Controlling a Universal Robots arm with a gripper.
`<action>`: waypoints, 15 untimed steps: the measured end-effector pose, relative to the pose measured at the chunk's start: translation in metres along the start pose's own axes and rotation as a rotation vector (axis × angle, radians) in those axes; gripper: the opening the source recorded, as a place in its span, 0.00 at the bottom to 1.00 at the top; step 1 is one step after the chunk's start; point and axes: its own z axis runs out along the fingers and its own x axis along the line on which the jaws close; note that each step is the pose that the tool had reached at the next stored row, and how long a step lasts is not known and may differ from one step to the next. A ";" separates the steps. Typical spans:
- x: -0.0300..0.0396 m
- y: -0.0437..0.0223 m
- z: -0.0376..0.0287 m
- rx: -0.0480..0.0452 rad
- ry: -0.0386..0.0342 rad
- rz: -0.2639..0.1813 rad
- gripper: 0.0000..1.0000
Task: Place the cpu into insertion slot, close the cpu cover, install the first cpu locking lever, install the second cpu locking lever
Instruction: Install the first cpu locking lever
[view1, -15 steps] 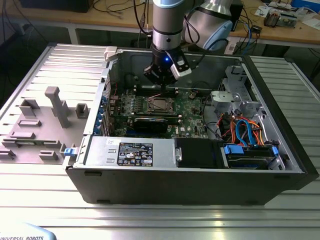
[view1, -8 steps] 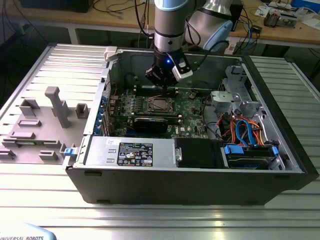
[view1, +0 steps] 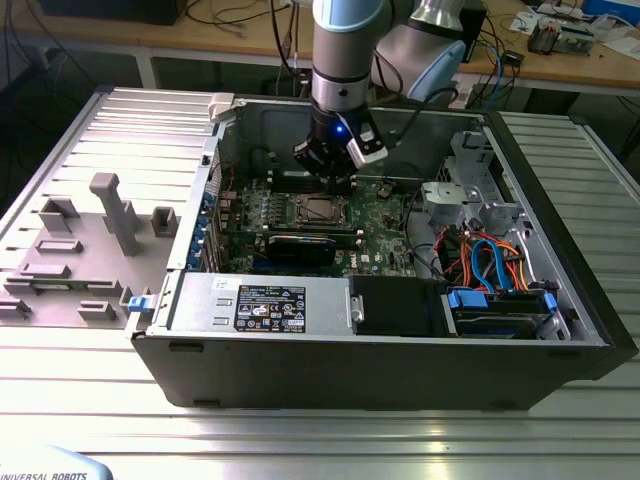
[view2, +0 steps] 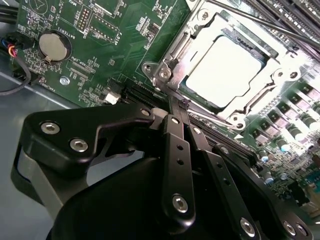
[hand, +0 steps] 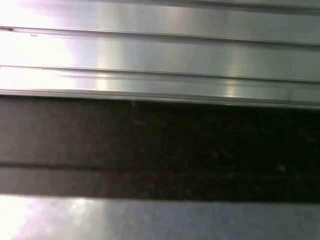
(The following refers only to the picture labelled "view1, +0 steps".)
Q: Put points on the white paper sheet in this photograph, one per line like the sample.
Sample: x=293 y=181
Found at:
x=525 y=22

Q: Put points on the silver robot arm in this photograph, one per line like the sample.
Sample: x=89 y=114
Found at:
x=345 y=55

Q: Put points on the black PC case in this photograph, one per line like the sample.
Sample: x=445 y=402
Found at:
x=350 y=370

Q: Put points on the wooden desk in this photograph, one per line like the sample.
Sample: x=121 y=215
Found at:
x=175 y=37

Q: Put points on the large black box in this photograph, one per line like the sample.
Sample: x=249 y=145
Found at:
x=110 y=10

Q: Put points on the hard disk in blue carrier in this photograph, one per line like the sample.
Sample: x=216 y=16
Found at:
x=470 y=300

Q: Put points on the black CPU cooler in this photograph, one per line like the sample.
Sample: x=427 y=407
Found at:
x=541 y=40

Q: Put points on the blue box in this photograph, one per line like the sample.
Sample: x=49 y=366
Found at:
x=610 y=6

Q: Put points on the blue plastic latch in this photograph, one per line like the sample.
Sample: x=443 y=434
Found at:
x=140 y=303

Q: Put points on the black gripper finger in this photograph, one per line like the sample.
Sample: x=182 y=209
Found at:
x=346 y=167
x=312 y=157

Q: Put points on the blue expansion slot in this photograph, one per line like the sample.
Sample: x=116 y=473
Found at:
x=260 y=261

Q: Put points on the black RAM slot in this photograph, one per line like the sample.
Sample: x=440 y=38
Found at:
x=282 y=190
x=347 y=242
x=282 y=179
x=347 y=237
x=320 y=231
x=282 y=174
x=282 y=184

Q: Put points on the CPU socket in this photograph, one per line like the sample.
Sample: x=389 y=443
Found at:
x=298 y=218

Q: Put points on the silver power supply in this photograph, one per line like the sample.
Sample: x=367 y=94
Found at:
x=200 y=305

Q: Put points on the pale blue teach pendant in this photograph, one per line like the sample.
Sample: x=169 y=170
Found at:
x=50 y=465

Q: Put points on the black graphics card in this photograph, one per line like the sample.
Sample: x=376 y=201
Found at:
x=300 y=250

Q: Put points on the small white box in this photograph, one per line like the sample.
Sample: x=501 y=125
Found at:
x=460 y=97

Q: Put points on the gray parts rack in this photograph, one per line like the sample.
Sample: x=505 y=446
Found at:
x=90 y=260

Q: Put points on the green motherboard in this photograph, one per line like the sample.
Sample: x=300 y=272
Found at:
x=380 y=225

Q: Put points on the grey electronics module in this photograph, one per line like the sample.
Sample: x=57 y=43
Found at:
x=575 y=42

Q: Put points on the black computer tower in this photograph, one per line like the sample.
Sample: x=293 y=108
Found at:
x=477 y=30

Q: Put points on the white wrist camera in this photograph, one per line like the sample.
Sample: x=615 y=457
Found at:
x=370 y=147

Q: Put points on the round coin cell battery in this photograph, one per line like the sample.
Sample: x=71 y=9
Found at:
x=385 y=189

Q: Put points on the silver metal disk cage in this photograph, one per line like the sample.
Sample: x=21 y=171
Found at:
x=445 y=197

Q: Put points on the small black box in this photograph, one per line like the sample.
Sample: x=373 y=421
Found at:
x=513 y=57

